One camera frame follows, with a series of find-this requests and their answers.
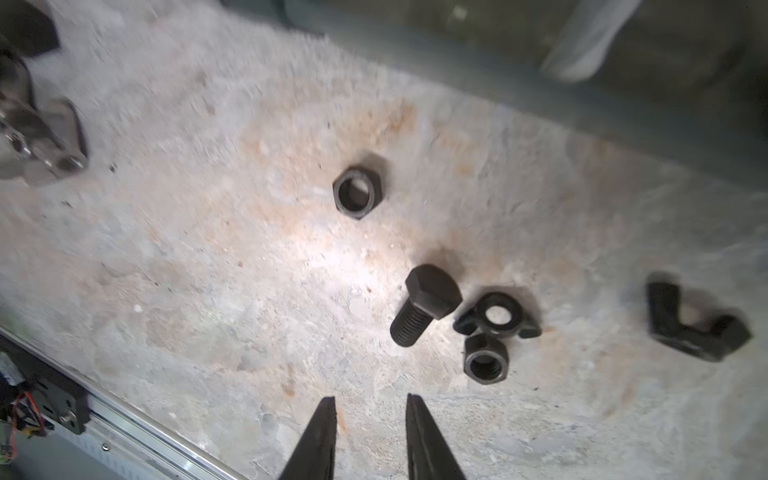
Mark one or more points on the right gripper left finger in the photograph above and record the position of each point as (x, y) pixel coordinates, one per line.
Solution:
(313, 457)

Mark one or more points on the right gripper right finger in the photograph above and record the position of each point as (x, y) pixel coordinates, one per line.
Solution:
(428, 454)

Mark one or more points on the black hex bolt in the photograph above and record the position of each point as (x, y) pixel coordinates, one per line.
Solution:
(432, 294)

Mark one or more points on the black wing nut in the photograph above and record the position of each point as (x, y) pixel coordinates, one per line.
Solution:
(722, 334)
(498, 315)

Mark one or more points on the grey compartment organizer box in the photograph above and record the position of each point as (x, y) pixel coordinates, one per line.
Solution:
(683, 79)

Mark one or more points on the silver nuts pile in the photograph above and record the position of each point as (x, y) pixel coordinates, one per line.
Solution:
(38, 145)

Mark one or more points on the small black hex nut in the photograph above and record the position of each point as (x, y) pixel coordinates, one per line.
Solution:
(486, 359)

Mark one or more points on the aluminium rail frame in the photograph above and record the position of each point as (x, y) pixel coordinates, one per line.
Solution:
(98, 424)

